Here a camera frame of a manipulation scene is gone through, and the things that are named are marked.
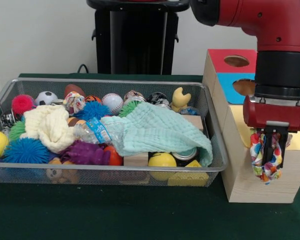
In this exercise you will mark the mint green cloth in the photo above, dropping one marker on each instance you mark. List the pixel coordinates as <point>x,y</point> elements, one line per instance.
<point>160,130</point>

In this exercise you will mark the wooden box with three holes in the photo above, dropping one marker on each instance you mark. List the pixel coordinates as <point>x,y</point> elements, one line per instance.
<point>240,180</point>

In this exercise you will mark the yellow smiley face ball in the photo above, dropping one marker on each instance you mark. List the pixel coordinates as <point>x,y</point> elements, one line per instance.
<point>162,161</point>

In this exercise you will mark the purple knobbly rubber toy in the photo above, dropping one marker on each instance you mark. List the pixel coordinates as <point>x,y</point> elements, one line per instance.
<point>85,152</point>

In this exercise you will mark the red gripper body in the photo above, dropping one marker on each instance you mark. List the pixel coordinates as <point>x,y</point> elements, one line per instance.
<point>272,115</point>

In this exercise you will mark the dark green table cloth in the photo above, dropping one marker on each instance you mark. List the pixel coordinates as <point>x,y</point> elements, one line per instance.
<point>140,215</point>

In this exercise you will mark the black and white soccer ball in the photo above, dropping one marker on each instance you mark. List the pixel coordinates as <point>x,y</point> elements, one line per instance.
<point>46,98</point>

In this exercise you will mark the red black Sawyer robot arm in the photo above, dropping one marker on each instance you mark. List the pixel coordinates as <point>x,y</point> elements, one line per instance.
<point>277,25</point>

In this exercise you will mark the colourful patterned fabric scrunchie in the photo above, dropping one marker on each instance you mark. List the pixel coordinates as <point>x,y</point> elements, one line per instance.
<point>256,150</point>

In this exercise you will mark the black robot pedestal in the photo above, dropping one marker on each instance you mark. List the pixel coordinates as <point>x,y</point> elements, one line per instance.
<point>130,45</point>

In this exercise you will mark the cream white cloth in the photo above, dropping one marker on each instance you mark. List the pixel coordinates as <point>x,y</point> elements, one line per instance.
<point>50,127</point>

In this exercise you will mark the large blue spiky ball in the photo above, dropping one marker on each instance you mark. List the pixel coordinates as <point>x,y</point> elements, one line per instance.
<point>25,151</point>

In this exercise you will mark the pink spiky ball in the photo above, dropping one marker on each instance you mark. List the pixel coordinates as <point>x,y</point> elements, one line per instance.
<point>22,103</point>

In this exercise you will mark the crushed clear plastic bottle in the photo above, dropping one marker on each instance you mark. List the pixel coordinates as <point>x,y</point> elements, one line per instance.
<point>97,131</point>

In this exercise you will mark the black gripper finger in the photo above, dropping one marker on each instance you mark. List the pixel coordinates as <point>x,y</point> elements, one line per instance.
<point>267,150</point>
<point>282,150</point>

